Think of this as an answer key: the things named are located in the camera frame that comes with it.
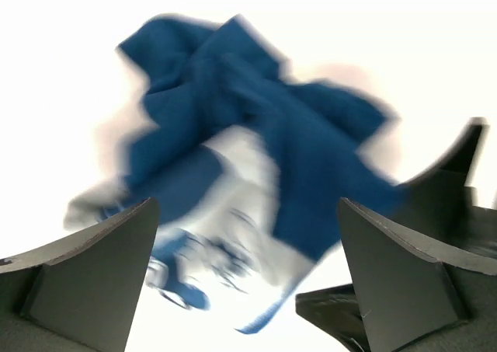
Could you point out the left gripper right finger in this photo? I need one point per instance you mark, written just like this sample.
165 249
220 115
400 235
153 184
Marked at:
421 283

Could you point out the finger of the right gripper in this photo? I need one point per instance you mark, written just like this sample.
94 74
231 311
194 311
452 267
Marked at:
336 312
440 204

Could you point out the navy blue t-shirt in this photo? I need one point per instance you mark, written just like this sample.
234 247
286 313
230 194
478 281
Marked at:
247 169

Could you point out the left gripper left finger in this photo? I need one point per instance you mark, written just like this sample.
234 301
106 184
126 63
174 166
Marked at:
80 292

